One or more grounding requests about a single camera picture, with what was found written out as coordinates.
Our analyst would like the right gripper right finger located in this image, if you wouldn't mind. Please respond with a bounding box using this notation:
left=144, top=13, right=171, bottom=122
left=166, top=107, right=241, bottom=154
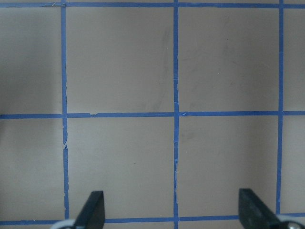
left=238, top=188, right=305, bottom=229

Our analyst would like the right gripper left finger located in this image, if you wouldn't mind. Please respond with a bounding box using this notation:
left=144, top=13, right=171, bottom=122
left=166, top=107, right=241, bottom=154
left=51, top=190, right=106, bottom=229

